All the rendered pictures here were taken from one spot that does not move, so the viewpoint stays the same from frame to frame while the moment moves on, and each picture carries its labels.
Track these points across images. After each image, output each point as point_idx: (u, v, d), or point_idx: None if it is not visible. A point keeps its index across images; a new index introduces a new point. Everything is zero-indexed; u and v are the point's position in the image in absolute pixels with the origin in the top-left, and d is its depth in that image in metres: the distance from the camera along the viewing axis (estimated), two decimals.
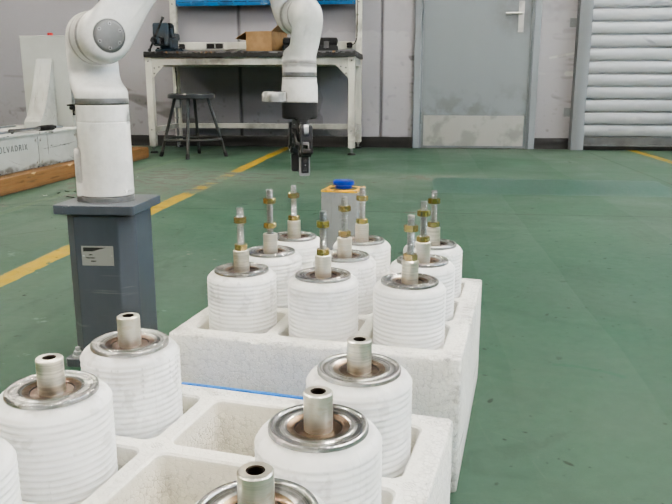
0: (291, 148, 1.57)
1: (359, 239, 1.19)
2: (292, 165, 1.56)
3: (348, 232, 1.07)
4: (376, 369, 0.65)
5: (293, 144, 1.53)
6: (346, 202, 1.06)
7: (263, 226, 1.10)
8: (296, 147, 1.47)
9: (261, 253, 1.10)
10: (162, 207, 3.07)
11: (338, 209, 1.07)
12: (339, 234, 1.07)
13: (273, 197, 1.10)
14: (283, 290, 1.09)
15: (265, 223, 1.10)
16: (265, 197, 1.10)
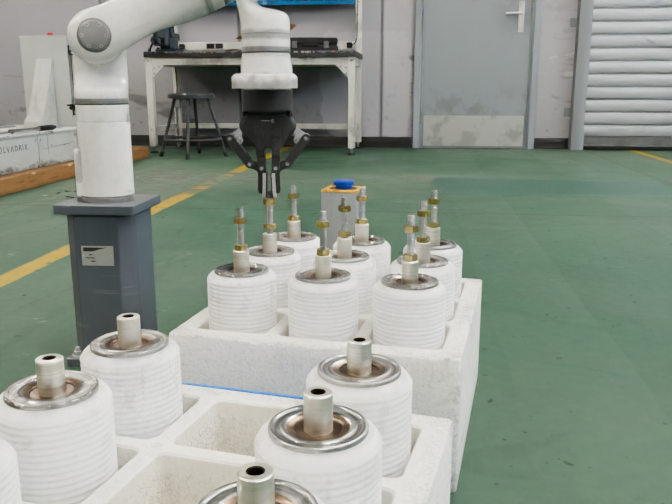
0: (254, 165, 1.08)
1: (359, 239, 1.19)
2: (261, 189, 1.09)
3: (348, 232, 1.07)
4: (376, 369, 0.65)
5: (264, 152, 1.07)
6: (346, 202, 1.06)
7: (263, 227, 1.11)
8: (274, 156, 1.07)
9: (277, 249, 1.13)
10: (162, 207, 3.07)
11: (338, 209, 1.07)
12: (339, 234, 1.07)
13: (274, 198, 1.10)
14: None
15: (264, 224, 1.10)
16: (266, 198, 1.10)
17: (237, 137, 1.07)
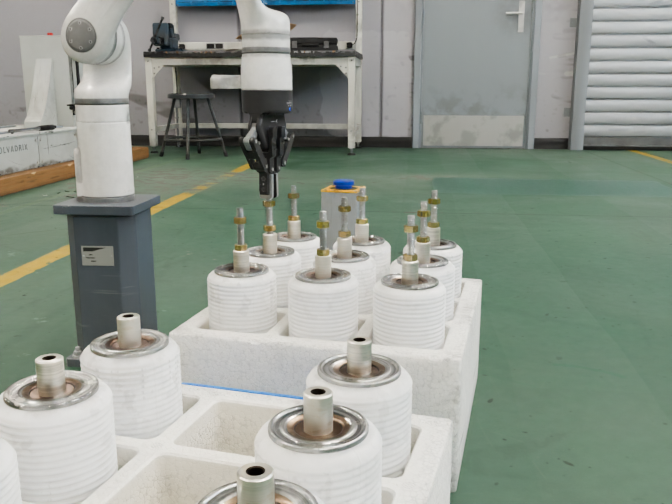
0: None
1: (359, 239, 1.19)
2: None
3: (348, 232, 1.07)
4: (376, 369, 0.65)
5: (265, 152, 1.09)
6: (346, 202, 1.06)
7: (273, 227, 1.12)
8: None
9: (276, 254, 1.10)
10: (162, 207, 3.07)
11: (338, 209, 1.07)
12: (339, 234, 1.07)
13: (267, 201, 1.09)
14: None
15: (271, 224, 1.12)
16: (273, 200, 1.10)
17: None
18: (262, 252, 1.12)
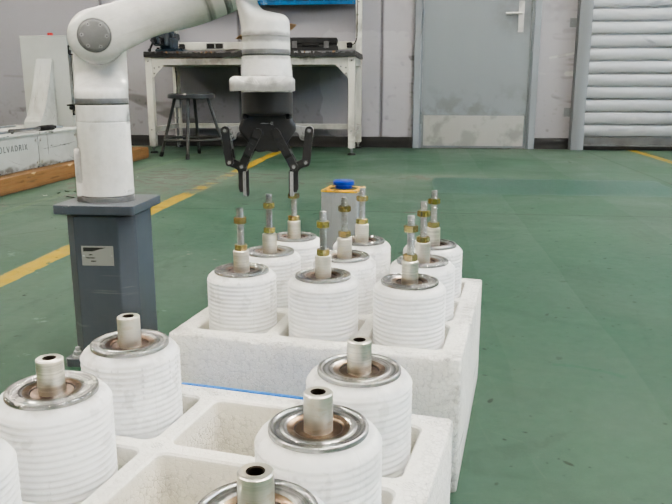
0: (234, 164, 1.08)
1: (359, 239, 1.19)
2: (242, 187, 1.09)
3: (348, 232, 1.07)
4: (376, 369, 0.65)
5: (251, 154, 1.07)
6: (346, 202, 1.06)
7: (263, 230, 1.11)
8: (286, 157, 1.07)
9: None
10: (162, 207, 3.07)
11: (338, 209, 1.07)
12: (339, 234, 1.07)
13: (274, 202, 1.10)
14: None
15: (263, 227, 1.11)
16: None
17: (232, 133, 1.07)
18: (272, 254, 1.11)
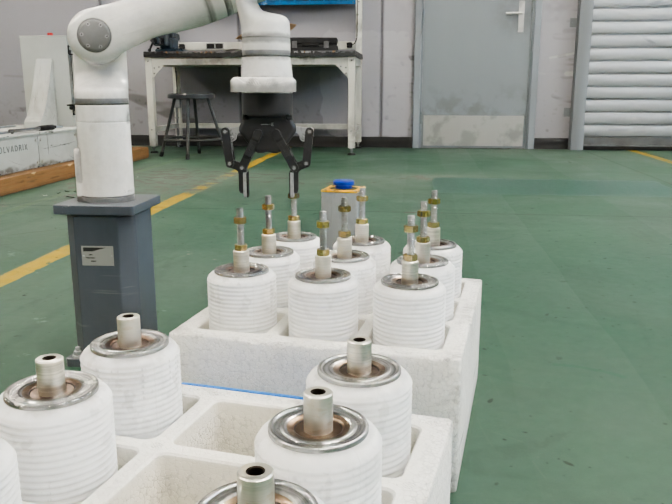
0: (234, 165, 1.08)
1: (359, 239, 1.19)
2: (242, 189, 1.09)
3: (348, 232, 1.07)
4: (376, 369, 0.65)
5: (252, 155, 1.07)
6: (346, 202, 1.06)
7: (274, 231, 1.11)
8: (287, 157, 1.07)
9: (274, 254, 1.10)
10: (162, 207, 3.07)
11: (338, 209, 1.07)
12: (339, 234, 1.07)
13: (264, 204, 1.09)
14: None
15: (273, 228, 1.11)
16: (272, 204, 1.09)
17: (232, 134, 1.07)
18: (261, 252, 1.12)
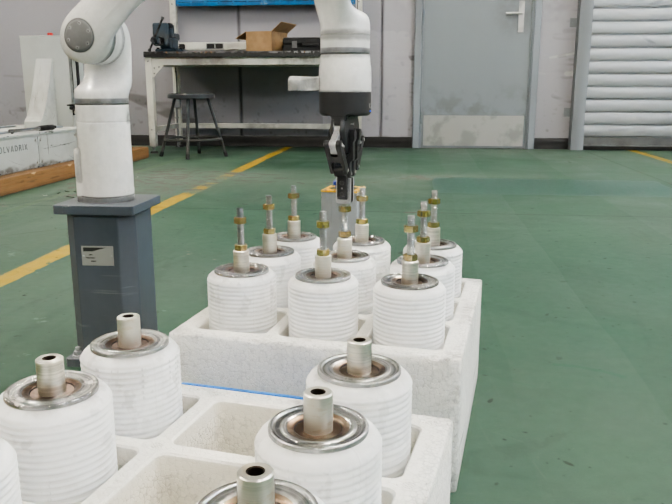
0: None
1: (359, 239, 1.19)
2: None
3: (348, 232, 1.07)
4: (376, 369, 0.65)
5: None
6: None
7: (263, 232, 1.11)
8: None
9: (259, 253, 1.11)
10: (162, 207, 3.07)
11: (338, 209, 1.07)
12: (339, 234, 1.07)
13: (272, 203, 1.11)
14: (277, 291, 1.08)
15: (264, 229, 1.10)
16: (264, 203, 1.10)
17: None
18: None
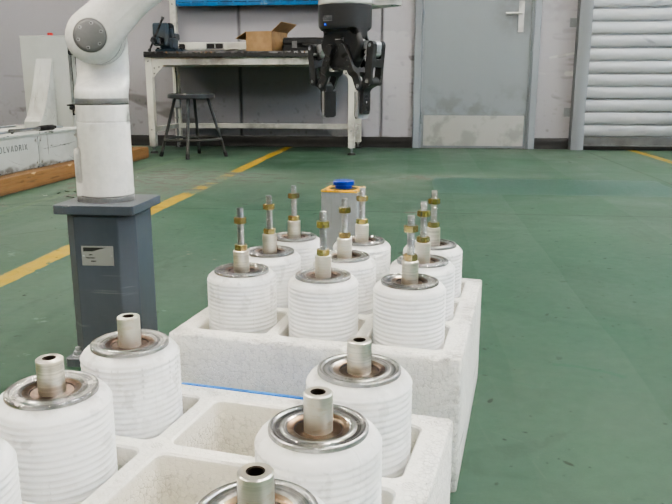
0: (373, 83, 1.00)
1: (359, 239, 1.19)
2: (367, 109, 1.01)
3: (338, 233, 1.08)
4: (376, 369, 0.65)
5: (360, 73, 1.01)
6: (341, 203, 1.07)
7: (263, 232, 1.11)
8: (338, 75, 1.06)
9: (259, 253, 1.11)
10: (162, 207, 3.07)
11: (348, 210, 1.08)
12: (344, 233, 1.09)
13: (272, 203, 1.11)
14: (277, 291, 1.08)
15: (264, 229, 1.10)
16: (264, 203, 1.10)
17: (373, 49, 0.98)
18: None
